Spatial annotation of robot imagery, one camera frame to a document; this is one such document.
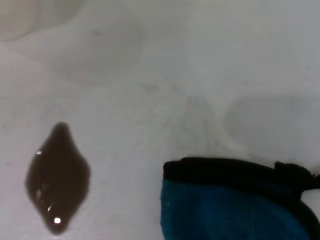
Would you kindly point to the blue rag with black trim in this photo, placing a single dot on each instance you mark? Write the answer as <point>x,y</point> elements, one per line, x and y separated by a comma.
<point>225,205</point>

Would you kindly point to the dark brown liquid stain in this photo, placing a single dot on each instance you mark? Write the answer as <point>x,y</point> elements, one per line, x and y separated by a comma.
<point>58,180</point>

